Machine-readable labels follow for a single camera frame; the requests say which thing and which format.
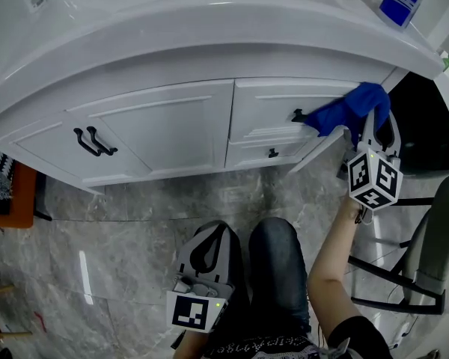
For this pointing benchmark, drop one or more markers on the person's left forearm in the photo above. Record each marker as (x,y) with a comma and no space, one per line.
(189,346)

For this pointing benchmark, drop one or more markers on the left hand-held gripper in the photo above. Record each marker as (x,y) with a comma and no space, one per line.
(189,310)

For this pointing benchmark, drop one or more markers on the grey chair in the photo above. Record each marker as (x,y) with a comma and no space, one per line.
(445,230)

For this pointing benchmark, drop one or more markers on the orange sofa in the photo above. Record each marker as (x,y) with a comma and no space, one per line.
(24,200)

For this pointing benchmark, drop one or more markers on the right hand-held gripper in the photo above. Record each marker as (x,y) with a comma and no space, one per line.
(374,181)

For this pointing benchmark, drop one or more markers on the blue cloth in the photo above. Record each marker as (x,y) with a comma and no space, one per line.
(355,107)

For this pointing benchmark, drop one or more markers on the person's black lace-print shirt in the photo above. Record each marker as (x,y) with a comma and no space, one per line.
(262,346)

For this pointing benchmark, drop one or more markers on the person's right leg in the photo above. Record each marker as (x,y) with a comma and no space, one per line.
(277,260)

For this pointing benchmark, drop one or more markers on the person's left leg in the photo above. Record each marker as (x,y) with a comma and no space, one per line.
(242,271)

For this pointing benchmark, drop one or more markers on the person's right forearm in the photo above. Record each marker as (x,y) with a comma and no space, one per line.
(329,260)

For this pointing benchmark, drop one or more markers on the white cabinet door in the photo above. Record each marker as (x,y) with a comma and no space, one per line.
(48,148)
(161,125)

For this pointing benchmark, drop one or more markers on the large white drawer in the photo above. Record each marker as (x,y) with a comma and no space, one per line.
(269,107)

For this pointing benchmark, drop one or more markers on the wooden stool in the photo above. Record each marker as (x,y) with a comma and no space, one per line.
(0,291)

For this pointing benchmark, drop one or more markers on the white vanity cabinet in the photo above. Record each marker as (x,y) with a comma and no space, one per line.
(209,32)

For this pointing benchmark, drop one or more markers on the person's leg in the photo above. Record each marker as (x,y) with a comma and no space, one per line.
(277,260)
(242,271)

